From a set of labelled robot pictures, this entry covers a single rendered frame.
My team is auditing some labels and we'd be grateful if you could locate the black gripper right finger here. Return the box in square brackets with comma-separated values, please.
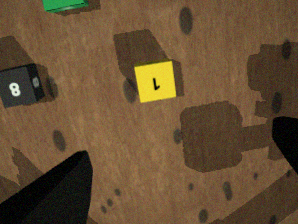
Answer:
[271, 116, 298, 173]

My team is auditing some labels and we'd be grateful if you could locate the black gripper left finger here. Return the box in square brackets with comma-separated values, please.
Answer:
[0, 151, 92, 224]

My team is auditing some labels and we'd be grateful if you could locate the black block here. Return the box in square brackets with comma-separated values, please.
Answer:
[0, 63, 45, 107]

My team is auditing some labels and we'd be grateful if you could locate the green block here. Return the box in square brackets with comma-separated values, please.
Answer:
[43, 0, 89, 14]

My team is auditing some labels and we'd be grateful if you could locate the yellow block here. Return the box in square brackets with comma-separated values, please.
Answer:
[133, 59, 176, 103]

